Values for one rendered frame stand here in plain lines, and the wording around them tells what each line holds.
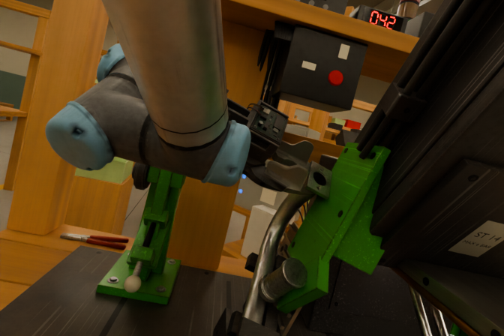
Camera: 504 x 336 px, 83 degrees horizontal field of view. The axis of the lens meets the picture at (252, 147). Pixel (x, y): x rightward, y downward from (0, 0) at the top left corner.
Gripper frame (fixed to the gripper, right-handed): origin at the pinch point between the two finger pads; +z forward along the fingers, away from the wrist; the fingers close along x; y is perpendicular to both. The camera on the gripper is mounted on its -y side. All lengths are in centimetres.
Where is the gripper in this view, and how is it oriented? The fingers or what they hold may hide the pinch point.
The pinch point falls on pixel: (308, 182)
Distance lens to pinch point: 48.4
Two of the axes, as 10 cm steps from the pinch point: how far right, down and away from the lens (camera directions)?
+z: 8.7, 4.8, 1.0
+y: 4.0, -5.7, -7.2
